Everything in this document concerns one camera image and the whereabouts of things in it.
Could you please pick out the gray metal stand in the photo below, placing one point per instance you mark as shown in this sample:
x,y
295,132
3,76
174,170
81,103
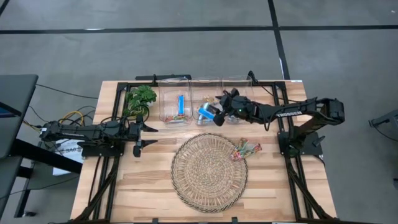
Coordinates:
x,y
384,119

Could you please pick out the clear plastic bin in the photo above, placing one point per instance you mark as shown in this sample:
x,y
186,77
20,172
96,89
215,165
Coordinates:
x,y
245,85
169,93
199,88

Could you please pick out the blue Quaker Chewy granola bar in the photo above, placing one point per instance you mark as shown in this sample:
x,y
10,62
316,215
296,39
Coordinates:
x,y
206,113
181,105

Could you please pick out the red green granola bar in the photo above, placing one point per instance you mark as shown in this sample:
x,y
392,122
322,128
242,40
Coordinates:
x,y
252,148
176,118
243,144
237,155

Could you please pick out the black mount bar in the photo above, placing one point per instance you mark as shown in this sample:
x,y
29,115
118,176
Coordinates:
x,y
168,77

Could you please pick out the white paper box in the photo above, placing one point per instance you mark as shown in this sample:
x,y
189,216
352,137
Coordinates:
x,y
66,161

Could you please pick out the brown white granola bar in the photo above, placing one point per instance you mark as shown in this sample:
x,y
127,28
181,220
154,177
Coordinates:
x,y
211,101

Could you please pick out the black metal table frame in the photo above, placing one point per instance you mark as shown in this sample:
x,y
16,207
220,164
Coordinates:
x,y
115,96

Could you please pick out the light blue granola bar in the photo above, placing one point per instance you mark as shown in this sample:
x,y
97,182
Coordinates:
x,y
200,120

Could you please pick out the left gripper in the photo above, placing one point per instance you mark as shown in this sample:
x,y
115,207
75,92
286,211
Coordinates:
x,y
136,133

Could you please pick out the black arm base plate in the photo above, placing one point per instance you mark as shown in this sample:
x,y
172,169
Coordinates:
x,y
99,152
311,146

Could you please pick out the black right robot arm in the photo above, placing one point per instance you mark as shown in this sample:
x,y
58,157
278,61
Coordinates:
x,y
289,112

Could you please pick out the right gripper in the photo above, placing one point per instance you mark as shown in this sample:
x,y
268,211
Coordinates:
x,y
242,109

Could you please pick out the gray desk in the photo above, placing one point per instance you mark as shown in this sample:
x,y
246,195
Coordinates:
x,y
15,109

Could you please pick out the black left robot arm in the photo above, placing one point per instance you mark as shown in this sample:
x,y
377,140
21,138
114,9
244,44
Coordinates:
x,y
77,132

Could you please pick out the potted green plant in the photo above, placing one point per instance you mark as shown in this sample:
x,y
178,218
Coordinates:
x,y
138,98

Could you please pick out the round woven straw placemat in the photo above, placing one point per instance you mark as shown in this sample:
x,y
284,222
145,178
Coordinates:
x,y
208,180

